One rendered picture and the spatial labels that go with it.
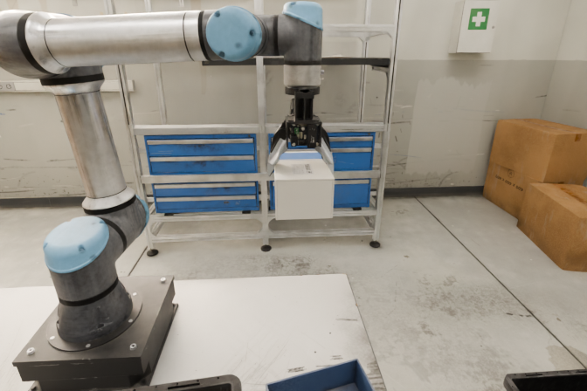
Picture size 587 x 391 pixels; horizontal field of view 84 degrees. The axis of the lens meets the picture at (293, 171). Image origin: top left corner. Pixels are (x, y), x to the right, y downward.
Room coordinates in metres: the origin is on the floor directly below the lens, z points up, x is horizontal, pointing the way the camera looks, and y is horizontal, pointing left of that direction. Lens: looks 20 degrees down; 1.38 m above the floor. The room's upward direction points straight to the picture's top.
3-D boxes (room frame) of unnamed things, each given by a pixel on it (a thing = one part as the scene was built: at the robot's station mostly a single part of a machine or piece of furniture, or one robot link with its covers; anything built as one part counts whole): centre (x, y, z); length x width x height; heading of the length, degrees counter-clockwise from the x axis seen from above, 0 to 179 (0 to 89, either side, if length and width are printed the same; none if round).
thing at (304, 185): (0.70, -0.02, 1.10); 0.20 x 0.12 x 0.09; 4
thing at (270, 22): (0.67, 0.08, 1.41); 0.11 x 0.11 x 0.08; 87
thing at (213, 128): (2.12, 0.21, 0.91); 1.70 x 0.10 x 0.05; 94
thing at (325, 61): (2.33, -0.03, 1.32); 1.20 x 0.45 x 0.06; 94
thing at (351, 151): (2.11, -0.19, 0.60); 0.72 x 0.03 x 0.56; 94
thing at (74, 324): (0.59, 0.46, 0.85); 0.15 x 0.15 x 0.10
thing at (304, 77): (0.68, -0.02, 1.33); 0.08 x 0.08 x 0.05
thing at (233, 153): (2.06, 0.60, 0.60); 0.72 x 0.03 x 0.56; 94
